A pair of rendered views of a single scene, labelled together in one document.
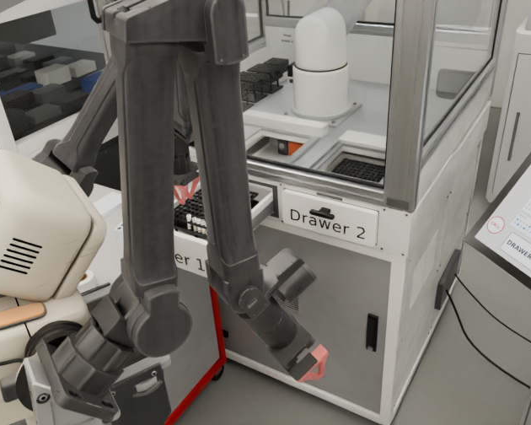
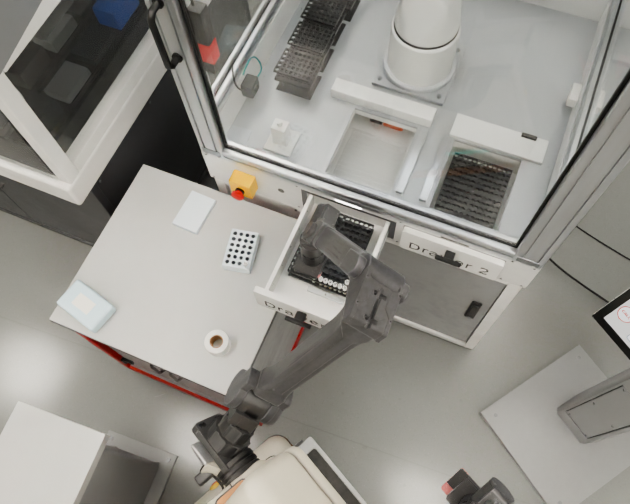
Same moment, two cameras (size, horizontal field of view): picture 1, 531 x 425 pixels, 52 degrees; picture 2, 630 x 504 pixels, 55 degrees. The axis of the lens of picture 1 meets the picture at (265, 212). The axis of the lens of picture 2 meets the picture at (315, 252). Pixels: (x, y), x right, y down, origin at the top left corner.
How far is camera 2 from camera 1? 1.05 m
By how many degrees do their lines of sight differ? 34
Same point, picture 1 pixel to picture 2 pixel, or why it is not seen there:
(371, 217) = (498, 266)
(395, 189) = (529, 254)
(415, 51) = (588, 190)
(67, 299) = not seen: outside the picture
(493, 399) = (558, 304)
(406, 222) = (532, 272)
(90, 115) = (297, 380)
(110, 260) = (230, 301)
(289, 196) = (411, 236)
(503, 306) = not seen: hidden behind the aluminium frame
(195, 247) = not seen: hidden behind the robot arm
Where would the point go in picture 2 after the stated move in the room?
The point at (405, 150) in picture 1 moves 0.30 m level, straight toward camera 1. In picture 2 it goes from (549, 238) to (556, 361)
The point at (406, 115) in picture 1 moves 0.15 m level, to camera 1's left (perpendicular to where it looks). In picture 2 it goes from (560, 221) to (496, 233)
